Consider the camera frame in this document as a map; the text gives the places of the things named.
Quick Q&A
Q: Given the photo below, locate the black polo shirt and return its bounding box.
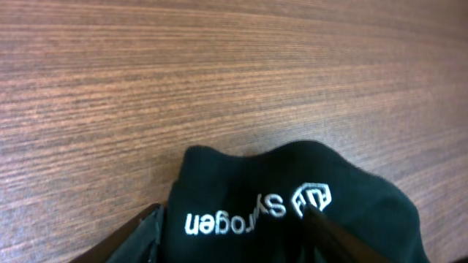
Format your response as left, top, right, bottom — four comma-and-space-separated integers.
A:
105, 140, 431, 263

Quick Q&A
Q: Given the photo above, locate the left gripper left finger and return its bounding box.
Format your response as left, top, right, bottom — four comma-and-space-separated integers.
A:
72, 204, 165, 263

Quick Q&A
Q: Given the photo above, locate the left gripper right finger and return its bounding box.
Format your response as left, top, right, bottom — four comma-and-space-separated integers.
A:
302, 205, 390, 263

